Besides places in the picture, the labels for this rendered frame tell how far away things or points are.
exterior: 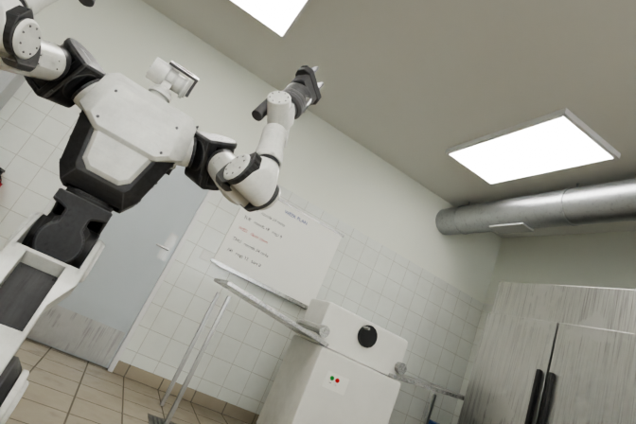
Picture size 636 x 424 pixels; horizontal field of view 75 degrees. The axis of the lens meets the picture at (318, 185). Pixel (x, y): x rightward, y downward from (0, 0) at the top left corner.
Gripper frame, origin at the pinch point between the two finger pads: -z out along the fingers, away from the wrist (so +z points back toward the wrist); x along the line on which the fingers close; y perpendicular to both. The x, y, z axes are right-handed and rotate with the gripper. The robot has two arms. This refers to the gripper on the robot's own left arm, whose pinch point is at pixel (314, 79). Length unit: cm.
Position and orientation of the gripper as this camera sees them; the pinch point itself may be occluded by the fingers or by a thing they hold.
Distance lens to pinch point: 136.1
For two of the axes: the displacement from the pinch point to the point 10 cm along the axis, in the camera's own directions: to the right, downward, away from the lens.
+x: -2.8, -7.9, -5.4
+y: -8.6, -0.5, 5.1
